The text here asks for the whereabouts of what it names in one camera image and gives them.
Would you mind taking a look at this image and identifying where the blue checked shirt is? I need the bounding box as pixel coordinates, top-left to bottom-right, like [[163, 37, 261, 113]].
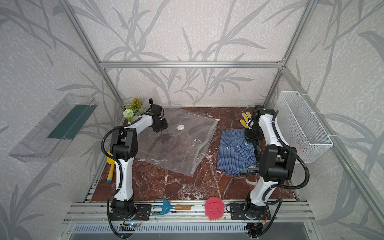
[[217, 129, 257, 175]]

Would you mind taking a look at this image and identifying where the clear plastic vacuum bag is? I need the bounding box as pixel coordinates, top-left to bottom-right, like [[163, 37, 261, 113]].
[[136, 108, 220, 177]]

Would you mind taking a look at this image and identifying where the black plaid shirt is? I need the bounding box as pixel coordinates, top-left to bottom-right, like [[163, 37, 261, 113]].
[[226, 141, 262, 176]]

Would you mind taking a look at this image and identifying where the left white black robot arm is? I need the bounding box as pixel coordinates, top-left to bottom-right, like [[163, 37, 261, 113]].
[[101, 98, 168, 216]]

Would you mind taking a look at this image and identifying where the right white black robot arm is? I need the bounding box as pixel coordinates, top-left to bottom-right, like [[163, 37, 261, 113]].
[[243, 105, 310, 218]]

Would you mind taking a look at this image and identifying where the yellow work glove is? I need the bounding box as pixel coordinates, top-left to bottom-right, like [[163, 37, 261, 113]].
[[240, 112, 251, 129]]

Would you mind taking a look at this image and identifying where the potted artificial flower plant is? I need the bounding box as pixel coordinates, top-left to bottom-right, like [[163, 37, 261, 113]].
[[123, 98, 146, 122]]

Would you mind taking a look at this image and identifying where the yellow toy shovel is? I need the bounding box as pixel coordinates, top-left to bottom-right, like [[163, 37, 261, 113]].
[[107, 157, 116, 183]]

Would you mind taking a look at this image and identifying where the pink round scrub brush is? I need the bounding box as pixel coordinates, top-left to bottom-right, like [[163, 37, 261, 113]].
[[205, 197, 225, 221]]

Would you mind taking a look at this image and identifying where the small green circuit board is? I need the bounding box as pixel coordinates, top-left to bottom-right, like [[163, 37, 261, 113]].
[[120, 222, 142, 231]]

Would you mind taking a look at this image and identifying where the white wire mesh basket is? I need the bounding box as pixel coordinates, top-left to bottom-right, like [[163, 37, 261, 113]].
[[274, 91, 334, 163]]

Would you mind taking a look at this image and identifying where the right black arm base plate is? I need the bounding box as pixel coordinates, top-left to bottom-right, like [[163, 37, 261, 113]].
[[226, 203, 272, 221]]

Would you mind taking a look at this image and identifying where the blue garden fork wooden handle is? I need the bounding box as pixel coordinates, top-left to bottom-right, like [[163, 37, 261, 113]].
[[152, 199, 191, 216]]

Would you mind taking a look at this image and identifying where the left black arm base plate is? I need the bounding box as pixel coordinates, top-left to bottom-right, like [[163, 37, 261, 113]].
[[110, 204, 152, 221]]

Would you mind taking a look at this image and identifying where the clear acrylic wall shelf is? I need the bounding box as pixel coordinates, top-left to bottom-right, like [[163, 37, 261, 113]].
[[9, 94, 98, 163]]

